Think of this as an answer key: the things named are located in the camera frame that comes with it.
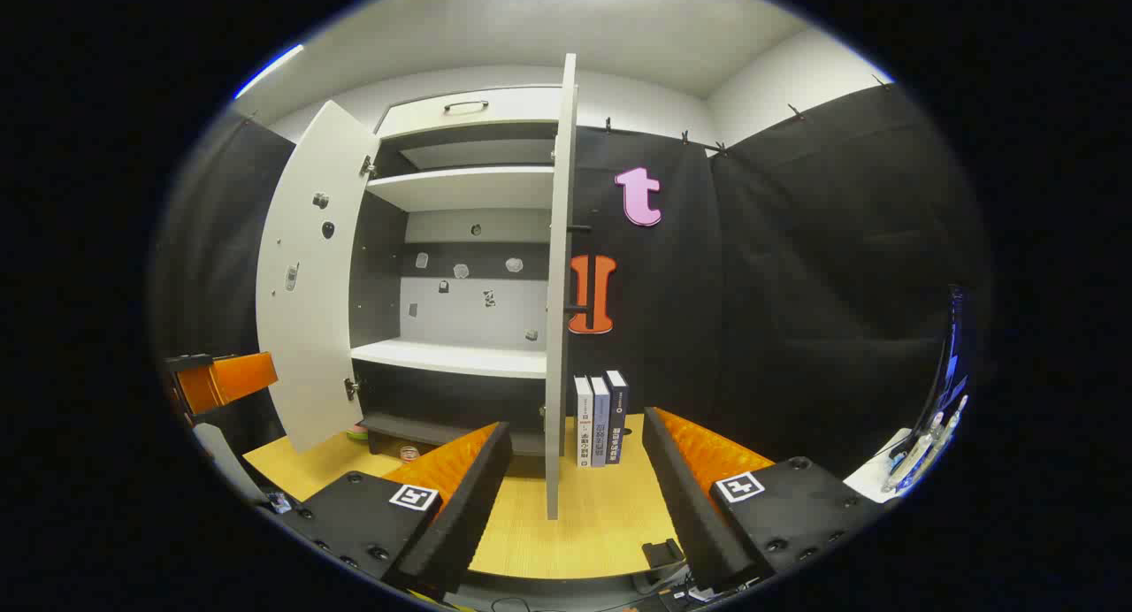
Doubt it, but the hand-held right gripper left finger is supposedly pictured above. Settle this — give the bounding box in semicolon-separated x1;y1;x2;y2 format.
276;420;514;595

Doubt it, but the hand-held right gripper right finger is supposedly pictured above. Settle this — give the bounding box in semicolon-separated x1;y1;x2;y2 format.
641;406;894;595

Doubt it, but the small black stand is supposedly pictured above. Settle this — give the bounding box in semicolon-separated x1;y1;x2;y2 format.
641;539;687;586

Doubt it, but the dark navy book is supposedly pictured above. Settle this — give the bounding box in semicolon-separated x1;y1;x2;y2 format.
605;370;631;464

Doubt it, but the light blue book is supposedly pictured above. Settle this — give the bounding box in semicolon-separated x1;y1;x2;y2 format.
589;375;613;468

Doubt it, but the white book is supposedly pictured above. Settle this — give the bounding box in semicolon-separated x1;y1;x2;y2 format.
573;375;595;469

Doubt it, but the white and grey cabinet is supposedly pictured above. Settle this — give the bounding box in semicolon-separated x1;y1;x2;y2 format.
349;86;567;458

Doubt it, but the black backdrop cloth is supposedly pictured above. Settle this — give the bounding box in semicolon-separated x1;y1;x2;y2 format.
150;81;991;507

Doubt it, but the white cabinet drawer front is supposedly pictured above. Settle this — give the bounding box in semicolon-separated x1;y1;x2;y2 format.
379;86;565;141

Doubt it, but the black door handle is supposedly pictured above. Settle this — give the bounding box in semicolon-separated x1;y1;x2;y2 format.
566;225;595;330

